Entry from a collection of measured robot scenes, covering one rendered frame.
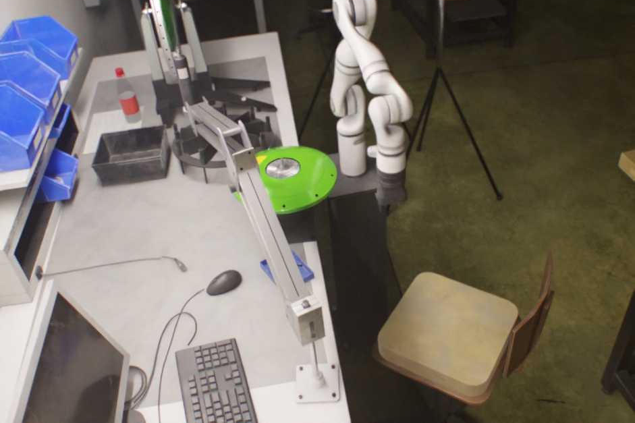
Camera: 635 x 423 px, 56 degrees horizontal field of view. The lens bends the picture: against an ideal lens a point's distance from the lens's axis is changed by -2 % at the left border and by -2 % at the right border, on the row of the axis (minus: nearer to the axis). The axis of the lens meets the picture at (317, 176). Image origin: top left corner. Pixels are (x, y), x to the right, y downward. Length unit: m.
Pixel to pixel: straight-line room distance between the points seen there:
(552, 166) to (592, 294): 0.96
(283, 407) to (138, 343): 0.43
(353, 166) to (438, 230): 1.17
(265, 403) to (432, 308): 0.74
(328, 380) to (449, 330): 0.59
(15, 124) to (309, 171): 0.89
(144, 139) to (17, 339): 0.87
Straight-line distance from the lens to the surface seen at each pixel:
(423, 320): 1.96
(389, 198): 1.63
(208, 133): 1.59
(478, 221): 3.23
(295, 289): 1.29
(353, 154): 2.05
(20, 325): 1.85
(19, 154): 1.82
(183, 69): 1.74
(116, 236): 1.98
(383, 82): 1.50
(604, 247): 3.23
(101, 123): 2.58
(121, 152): 2.34
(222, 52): 2.95
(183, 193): 2.06
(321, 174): 1.76
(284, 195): 1.70
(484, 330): 1.95
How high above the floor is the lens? 2.14
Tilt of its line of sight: 37 degrees down
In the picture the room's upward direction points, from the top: 6 degrees counter-clockwise
